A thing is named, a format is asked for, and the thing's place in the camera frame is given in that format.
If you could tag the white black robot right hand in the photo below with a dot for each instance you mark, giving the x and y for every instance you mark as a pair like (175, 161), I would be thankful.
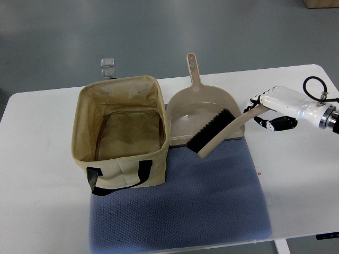
(294, 106)

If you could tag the beige hand broom black bristles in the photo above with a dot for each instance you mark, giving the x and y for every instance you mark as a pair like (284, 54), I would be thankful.
(221, 127)

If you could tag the black silver robot right arm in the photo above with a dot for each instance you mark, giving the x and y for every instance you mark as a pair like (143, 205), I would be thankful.
(330, 117)

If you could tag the beige plastic dustpan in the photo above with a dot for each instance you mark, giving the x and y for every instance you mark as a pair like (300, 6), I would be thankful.
(190, 109)

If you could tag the cardboard box corner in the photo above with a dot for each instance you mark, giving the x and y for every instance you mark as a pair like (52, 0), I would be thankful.
(321, 3)

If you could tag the blue quilted mat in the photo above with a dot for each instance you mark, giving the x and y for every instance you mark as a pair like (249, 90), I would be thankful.
(203, 202)

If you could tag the black table control panel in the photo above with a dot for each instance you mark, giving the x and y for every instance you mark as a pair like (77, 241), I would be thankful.
(326, 236)

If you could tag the white table leg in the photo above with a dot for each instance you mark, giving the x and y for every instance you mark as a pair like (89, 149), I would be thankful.
(281, 246)

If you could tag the yellow fabric bag black handles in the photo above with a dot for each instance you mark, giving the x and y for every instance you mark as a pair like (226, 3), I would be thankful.
(121, 135)

